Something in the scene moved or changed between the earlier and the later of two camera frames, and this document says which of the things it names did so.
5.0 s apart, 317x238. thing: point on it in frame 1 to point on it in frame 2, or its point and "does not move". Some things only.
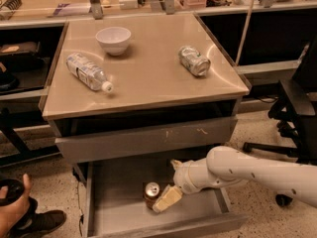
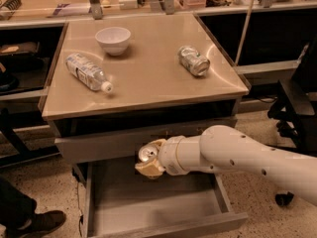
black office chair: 295,113 does not move
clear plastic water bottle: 88,73 does not move
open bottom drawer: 112,204 does not move
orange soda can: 152,193 to 149,153
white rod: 247,24 does not move
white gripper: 181,178 to 168,156
